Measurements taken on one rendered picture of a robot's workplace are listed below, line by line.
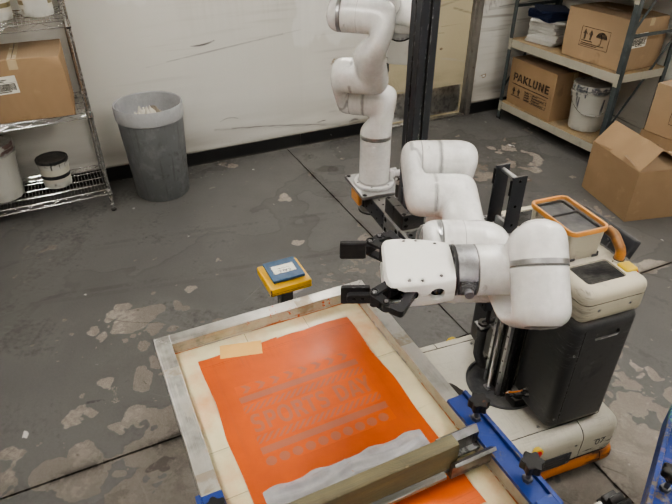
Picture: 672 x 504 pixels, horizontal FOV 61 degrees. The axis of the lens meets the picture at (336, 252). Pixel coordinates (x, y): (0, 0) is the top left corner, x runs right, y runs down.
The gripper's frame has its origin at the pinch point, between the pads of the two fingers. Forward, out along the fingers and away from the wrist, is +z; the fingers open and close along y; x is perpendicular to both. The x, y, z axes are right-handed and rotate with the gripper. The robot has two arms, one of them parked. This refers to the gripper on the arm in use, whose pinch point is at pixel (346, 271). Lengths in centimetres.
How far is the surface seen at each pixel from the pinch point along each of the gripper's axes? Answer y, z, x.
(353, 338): 35, -3, -58
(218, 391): 18, 29, -56
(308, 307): 46, 9, -57
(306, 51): 376, 20, -125
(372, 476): -10.3, -4.7, -41.4
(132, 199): 270, 143, -187
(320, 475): -5, 5, -52
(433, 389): 16, -21, -53
